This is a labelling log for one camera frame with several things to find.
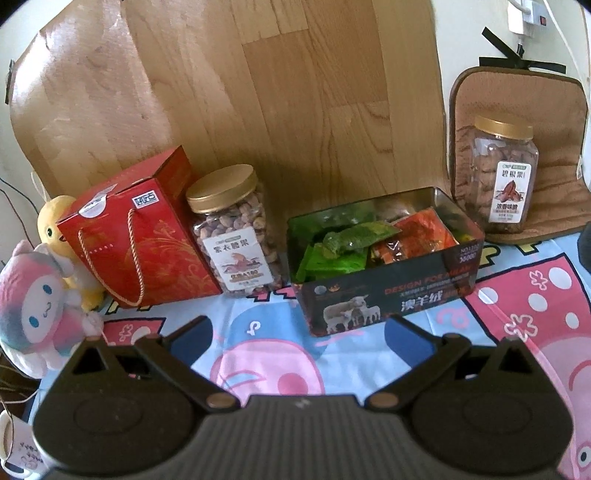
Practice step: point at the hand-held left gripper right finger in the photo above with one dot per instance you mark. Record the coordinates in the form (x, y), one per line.
(406, 337)

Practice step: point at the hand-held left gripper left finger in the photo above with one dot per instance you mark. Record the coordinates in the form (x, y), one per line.
(189, 344)

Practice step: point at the dark metal tin box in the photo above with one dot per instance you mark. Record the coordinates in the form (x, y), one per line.
(392, 290)

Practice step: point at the green snack packet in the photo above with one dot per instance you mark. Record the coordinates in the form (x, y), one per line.
(332, 265)
(355, 237)

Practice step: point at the printed cartoon blanket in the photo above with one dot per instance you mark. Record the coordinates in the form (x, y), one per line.
(268, 337)

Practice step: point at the orange snack packet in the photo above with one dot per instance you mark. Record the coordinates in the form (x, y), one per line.
(415, 235)

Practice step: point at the crumpled green snack packet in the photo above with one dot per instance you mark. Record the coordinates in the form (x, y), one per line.
(355, 237)

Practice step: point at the peanut jar with gold lid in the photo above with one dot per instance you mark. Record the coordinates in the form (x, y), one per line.
(235, 240)

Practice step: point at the pecan jar with gold lid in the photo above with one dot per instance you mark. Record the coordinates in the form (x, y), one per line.
(498, 175)

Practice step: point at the red gift box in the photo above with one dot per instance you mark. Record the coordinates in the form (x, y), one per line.
(138, 235)

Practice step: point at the brown quilted cushion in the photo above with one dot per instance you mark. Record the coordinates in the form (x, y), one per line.
(554, 115)

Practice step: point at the pink plush toy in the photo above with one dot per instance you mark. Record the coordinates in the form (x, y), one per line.
(32, 309)

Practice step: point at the yellow plush toy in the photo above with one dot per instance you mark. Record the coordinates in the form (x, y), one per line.
(53, 226)

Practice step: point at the white paper cup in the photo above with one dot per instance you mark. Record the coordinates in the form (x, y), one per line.
(16, 447)

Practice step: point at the black crossed tape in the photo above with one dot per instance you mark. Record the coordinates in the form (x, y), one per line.
(512, 60)

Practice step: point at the white power strip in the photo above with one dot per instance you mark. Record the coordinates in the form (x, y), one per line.
(526, 16)

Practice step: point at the wooden board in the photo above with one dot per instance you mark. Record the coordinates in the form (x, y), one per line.
(258, 92)

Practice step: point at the black tape strip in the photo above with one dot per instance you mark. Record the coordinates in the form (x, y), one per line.
(9, 83)

